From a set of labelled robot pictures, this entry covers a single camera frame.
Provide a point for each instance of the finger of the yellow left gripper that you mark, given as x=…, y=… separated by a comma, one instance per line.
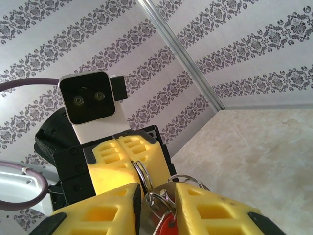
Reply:
x=151, y=159
x=107, y=166

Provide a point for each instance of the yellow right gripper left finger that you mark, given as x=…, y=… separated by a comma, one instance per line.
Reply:
x=97, y=215

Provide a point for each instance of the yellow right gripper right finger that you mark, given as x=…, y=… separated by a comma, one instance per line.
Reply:
x=215, y=215

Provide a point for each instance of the key with red cap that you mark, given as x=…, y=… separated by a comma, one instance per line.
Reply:
x=167, y=224

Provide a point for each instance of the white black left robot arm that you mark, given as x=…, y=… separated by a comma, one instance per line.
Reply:
x=14, y=181

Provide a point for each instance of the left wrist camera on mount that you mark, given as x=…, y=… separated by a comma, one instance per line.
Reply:
x=85, y=98

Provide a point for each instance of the aluminium frame post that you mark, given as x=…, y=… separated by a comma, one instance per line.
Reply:
x=181, y=51

